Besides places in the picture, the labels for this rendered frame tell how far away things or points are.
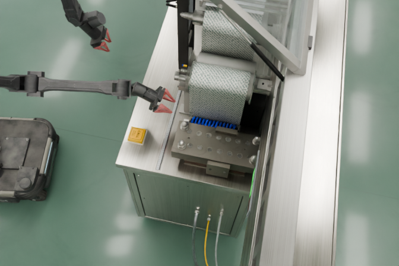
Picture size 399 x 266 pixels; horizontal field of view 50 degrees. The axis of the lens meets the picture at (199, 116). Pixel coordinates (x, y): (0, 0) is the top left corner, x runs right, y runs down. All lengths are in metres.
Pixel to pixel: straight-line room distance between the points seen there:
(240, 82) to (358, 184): 1.62
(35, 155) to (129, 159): 1.01
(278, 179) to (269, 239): 0.16
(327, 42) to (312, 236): 0.77
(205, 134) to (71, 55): 1.90
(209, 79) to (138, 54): 1.80
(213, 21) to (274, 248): 1.03
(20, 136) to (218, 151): 1.52
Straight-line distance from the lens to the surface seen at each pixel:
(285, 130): 1.24
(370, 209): 3.10
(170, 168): 1.98
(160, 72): 2.25
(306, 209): 1.40
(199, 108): 1.89
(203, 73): 1.74
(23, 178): 2.76
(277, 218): 1.14
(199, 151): 1.87
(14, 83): 1.95
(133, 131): 2.05
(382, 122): 3.44
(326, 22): 1.83
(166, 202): 2.35
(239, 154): 1.88
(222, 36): 1.84
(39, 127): 2.98
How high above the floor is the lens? 2.72
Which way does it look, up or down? 60 degrees down
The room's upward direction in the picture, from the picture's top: 3 degrees clockwise
